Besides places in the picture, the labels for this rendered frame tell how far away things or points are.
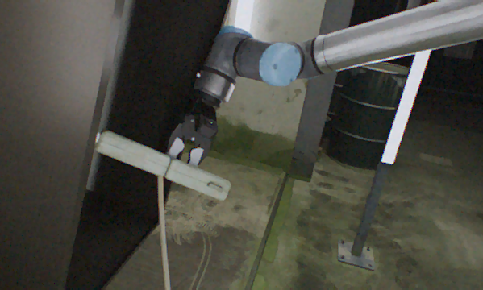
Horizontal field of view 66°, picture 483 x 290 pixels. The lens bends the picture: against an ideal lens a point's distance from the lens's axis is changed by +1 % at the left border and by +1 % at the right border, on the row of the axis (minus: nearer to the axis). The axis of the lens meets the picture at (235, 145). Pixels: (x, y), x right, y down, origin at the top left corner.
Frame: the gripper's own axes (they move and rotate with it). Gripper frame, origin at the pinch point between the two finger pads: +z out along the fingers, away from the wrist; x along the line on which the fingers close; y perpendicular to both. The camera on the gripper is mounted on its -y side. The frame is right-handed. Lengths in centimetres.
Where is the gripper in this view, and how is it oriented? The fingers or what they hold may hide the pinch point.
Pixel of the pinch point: (175, 173)
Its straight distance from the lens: 87.0
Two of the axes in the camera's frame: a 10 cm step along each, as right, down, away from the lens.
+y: -3.6, -1.1, 9.3
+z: -4.2, 9.1, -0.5
